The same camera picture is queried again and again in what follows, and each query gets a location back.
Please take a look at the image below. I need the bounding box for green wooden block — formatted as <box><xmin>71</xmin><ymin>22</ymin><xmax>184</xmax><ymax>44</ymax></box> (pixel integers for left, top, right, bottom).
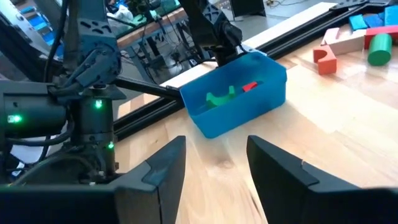
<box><xmin>205</xmin><ymin>85</ymin><xmax>236</xmax><ymax>109</ymax></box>

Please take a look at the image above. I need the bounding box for red wooden arch block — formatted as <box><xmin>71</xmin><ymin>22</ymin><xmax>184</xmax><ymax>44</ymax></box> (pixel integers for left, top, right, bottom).
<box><xmin>313</xmin><ymin>44</ymin><xmax>338</xmax><ymax>76</ymax></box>

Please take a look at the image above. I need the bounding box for black aluminium table frame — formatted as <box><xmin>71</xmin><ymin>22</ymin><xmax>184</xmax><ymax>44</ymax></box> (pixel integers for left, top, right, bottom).
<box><xmin>112</xmin><ymin>0</ymin><xmax>398</xmax><ymax>142</ymax></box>

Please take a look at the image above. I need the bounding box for green wooden cylinder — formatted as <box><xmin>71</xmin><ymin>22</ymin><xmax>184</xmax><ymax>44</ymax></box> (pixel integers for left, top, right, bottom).
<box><xmin>367</xmin><ymin>33</ymin><xmax>393</xmax><ymax>67</ymax></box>

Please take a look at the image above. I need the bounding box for blue plastic bin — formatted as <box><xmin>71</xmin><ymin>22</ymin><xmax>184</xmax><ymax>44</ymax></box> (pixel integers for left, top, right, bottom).
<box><xmin>179</xmin><ymin>51</ymin><xmax>287</xmax><ymax>139</ymax></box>

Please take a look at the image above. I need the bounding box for black background box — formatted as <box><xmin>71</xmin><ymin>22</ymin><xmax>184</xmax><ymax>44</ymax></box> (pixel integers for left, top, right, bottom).
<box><xmin>229</xmin><ymin>0</ymin><xmax>267</xmax><ymax>19</ymax></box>

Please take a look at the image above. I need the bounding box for wooden background table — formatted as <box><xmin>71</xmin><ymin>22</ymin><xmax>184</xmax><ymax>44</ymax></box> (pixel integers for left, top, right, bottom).
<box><xmin>116</xmin><ymin>6</ymin><xmax>190</xmax><ymax>50</ymax></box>

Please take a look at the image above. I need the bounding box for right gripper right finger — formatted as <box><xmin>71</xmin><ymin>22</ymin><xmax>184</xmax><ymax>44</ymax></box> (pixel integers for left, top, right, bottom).
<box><xmin>247</xmin><ymin>136</ymin><xmax>398</xmax><ymax>224</ymax></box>

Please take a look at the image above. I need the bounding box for blue background shelf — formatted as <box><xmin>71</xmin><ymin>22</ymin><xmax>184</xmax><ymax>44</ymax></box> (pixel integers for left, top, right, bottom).
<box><xmin>17</xmin><ymin>4</ymin><xmax>65</xmax><ymax>60</ymax></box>

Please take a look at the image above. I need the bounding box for long red wooden block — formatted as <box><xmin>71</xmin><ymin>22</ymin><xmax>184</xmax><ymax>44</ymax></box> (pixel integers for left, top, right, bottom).
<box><xmin>363</xmin><ymin>25</ymin><xmax>398</xmax><ymax>50</ymax></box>

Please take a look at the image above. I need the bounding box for natural wooden block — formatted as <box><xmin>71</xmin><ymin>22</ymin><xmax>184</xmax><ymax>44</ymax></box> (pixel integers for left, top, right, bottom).
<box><xmin>326</xmin><ymin>29</ymin><xmax>367</xmax><ymax>56</ymax></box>

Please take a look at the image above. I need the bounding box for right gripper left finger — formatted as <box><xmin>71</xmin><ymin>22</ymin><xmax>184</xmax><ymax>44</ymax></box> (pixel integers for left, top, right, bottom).
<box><xmin>0</xmin><ymin>136</ymin><xmax>187</xmax><ymax>224</ymax></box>

